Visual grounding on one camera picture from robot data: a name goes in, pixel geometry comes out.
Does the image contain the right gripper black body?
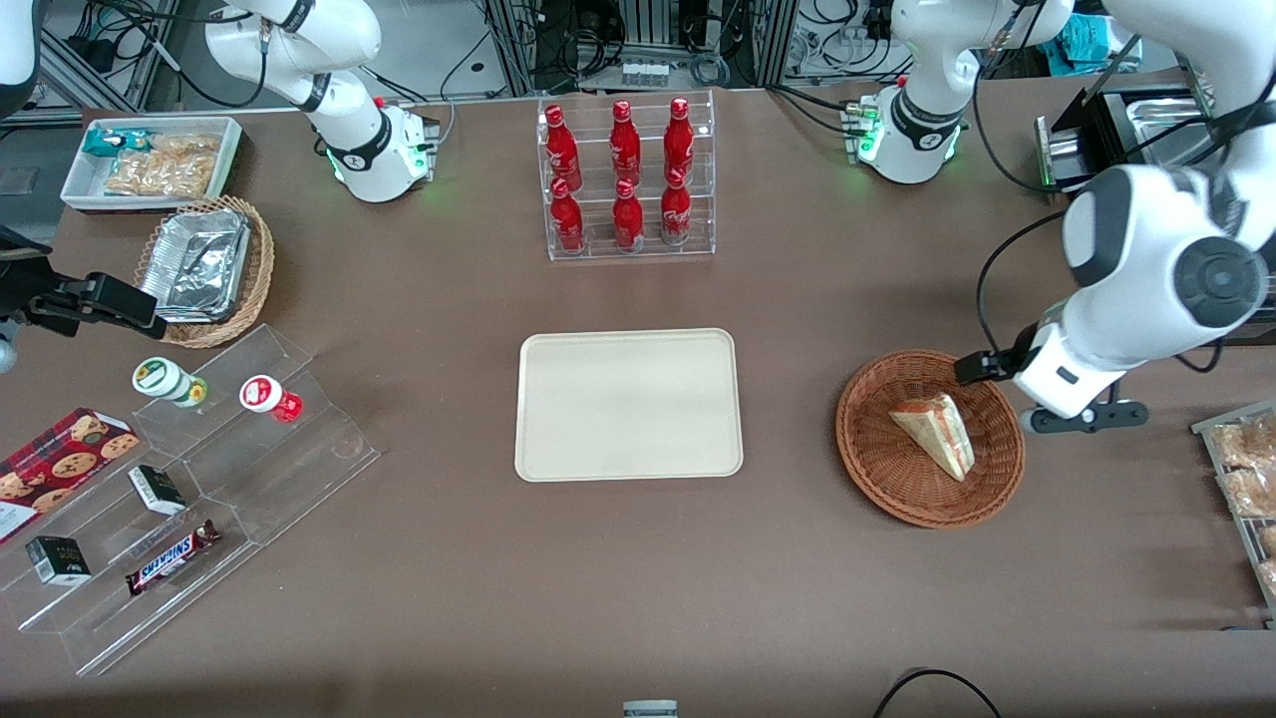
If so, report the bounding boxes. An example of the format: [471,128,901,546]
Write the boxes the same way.
[0,225,63,336]

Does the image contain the triangle sandwich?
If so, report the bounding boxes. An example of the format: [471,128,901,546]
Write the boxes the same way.
[889,392,976,483]

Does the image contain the brown wicker round basket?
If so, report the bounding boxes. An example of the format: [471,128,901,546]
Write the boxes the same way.
[835,349,1026,530]

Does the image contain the light wicker basket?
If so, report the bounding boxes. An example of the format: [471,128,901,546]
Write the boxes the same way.
[133,195,275,349]

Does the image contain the beige plastic tray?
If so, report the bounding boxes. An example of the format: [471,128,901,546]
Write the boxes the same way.
[514,328,745,483]

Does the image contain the green white drink cup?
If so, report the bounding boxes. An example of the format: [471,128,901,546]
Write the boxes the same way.
[132,356,208,409]

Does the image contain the silver foil containers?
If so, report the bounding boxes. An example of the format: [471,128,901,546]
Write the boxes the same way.
[140,207,252,323]

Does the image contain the white rectangular bin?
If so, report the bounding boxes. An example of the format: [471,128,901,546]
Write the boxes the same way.
[60,116,243,213]

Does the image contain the clear bag of crackers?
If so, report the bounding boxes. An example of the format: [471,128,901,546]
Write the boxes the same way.
[105,135,222,197]

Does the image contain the red cookie box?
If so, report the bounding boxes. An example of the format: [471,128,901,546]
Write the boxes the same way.
[0,407,141,544]

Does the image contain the red white drink cup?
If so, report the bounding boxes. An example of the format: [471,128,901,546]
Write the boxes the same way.
[239,374,304,424]

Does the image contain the teal snack packet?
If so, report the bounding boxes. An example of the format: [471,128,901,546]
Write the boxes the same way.
[82,128,153,159]

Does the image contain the small black box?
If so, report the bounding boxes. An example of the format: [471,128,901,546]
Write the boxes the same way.
[25,536,92,585]
[128,464,187,517]

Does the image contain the clear acrylic stepped display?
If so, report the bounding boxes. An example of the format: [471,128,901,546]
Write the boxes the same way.
[0,322,382,679]

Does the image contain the black food warmer case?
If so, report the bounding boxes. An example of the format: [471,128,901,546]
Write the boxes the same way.
[1035,60,1276,345]

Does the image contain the Snickers chocolate bar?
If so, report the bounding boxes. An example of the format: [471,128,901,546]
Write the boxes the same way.
[125,520,222,597]

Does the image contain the steel warmer pan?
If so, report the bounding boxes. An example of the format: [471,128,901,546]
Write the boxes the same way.
[1124,95,1215,169]

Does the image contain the teal plastic bag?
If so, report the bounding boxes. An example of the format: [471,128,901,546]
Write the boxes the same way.
[1057,15,1144,73]

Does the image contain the red cola bottle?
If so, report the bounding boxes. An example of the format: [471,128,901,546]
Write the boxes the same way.
[612,178,645,250]
[544,104,582,190]
[609,100,642,185]
[550,178,586,252]
[664,97,695,182]
[660,170,692,246]

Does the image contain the clear acrylic bottle rack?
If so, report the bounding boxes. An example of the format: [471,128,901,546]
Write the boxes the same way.
[536,90,717,262]

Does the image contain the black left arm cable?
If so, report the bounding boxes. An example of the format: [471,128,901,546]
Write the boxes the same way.
[975,207,1076,358]

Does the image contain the grey wire rack tray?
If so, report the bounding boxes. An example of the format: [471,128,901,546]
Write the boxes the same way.
[1191,399,1276,629]

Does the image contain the black table edge cable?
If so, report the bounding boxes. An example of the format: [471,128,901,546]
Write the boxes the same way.
[872,668,1003,718]

